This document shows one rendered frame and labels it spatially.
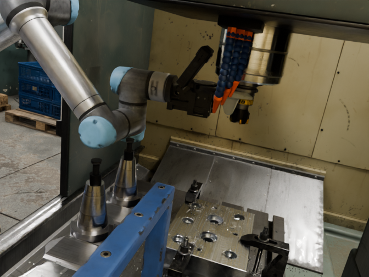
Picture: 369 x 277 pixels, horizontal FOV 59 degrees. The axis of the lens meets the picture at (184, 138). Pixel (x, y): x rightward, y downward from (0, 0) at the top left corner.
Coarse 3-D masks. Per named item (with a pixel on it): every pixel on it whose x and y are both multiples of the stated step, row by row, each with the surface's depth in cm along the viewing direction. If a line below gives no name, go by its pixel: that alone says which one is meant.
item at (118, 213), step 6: (108, 204) 56; (114, 204) 56; (108, 210) 54; (114, 210) 55; (120, 210) 55; (126, 210) 55; (114, 216) 53; (120, 216) 53; (114, 222) 52; (120, 222) 52
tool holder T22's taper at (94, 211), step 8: (88, 184) 46; (88, 192) 46; (96, 192) 46; (104, 192) 47; (88, 200) 46; (96, 200) 46; (104, 200) 47; (80, 208) 47; (88, 208) 46; (96, 208) 46; (104, 208) 48; (80, 216) 47; (88, 216) 46; (96, 216) 47; (104, 216) 48; (80, 224) 47; (88, 224) 47; (96, 224) 47; (104, 224) 48
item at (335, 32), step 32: (128, 0) 53; (160, 0) 47; (192, 0) 46; (224, 0) 44; (256, 0) 43; (288, 0) 42; (320, 0) 41; (352, 0) 40; (320, 32) 63; (352, 32) 50
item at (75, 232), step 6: (78, 216) 50; (108, 216) 51; (72, 222) 48; (108, 222) 50; (72, 228) 47; (78, 228) 47; (108, 228) 49; (72, 234) 47; (78, 234) 46; (84, 234) 46; (90, 234) 46; (96, 234) 46; (102, 234) 47; (108, 234) 50; (84, 240) 46; (90, 240) 46; (96, 240) 47; (102, 240) 48
